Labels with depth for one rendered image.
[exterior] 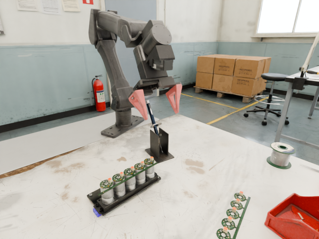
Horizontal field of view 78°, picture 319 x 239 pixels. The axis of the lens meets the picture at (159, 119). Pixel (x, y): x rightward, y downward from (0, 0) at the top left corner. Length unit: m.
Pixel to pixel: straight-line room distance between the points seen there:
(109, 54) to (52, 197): 0.50
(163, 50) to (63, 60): 2.64
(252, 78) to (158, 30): 3.30
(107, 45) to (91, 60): 2.41
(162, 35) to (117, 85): 0.28
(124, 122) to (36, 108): 2.40
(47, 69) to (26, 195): 2.55
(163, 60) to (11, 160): 0.52
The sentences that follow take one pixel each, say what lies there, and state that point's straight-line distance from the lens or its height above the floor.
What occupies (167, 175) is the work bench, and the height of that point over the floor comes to 0.75.
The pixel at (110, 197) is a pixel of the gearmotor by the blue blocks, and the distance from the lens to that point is 0.43.
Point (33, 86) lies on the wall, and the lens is 3.02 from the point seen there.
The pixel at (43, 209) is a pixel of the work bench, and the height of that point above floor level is 0.75.
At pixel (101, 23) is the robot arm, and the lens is 0.77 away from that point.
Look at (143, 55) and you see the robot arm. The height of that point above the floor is 1.04.
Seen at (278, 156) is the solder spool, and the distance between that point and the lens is 0.63.
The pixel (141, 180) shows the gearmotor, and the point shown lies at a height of 0.78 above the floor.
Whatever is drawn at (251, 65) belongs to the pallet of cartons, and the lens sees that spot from 3.73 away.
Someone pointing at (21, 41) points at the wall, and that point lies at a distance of 2.97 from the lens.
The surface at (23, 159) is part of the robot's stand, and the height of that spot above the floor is 0.75.
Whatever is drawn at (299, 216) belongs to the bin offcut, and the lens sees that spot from 0.51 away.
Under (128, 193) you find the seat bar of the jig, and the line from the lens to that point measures 0.46.
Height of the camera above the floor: 1.08
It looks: 23 degrees down
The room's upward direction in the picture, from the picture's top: straight up
